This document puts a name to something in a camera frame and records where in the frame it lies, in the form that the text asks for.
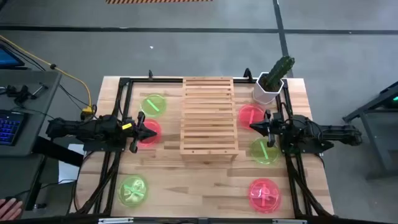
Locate black flat bar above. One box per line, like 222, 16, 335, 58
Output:
32, 136, 85, 167

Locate slatted wooden shelf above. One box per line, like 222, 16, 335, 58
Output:
179, 77, 239, 162

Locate black metal clamp tool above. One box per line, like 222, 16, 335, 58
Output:
4, 82, 49, 106

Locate white sheet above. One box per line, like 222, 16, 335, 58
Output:
58, 144, 85, 184

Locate yellow cable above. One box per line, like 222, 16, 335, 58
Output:
0, 34, 93, 108

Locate stacked pink translucent plates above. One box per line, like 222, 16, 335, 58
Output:
248, 178, 282, 214

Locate white hexagonal plant pot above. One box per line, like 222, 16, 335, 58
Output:
252, 72, 285, 105

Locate green translucent plastic plate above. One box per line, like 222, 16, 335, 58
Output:
250, 137, 280, 165
139, 93, 168, 119

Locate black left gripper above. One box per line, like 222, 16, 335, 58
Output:
118, 111, 158, 154

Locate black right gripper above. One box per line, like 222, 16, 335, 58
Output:
249, 109, 290, 148

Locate grey desk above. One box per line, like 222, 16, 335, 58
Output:
0, 68, 63, 158

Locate black aluminium table frame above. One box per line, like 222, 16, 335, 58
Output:
67, 76, 335, 218

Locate computer monitor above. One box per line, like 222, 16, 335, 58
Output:
0, 43, 25, 70

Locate green cactus plant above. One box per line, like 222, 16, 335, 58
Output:
260, 55, 295, 91

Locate pink translucent plastic plate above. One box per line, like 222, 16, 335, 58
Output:
238, 103, 267, 130
136, 118, 163, 149

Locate stacked green translucent plates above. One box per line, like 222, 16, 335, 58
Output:
117, 174, 149, 208

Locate grey metal stand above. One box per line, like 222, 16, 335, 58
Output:
341, 81, 398, 180

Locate black cable bundle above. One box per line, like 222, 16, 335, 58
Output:
285, 155, 330, 217
73, 151, 121, 215

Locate person's hand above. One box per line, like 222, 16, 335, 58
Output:
0, 198, 24, 221

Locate backlit black keyboard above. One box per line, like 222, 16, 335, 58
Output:
0, 109, 28, 147

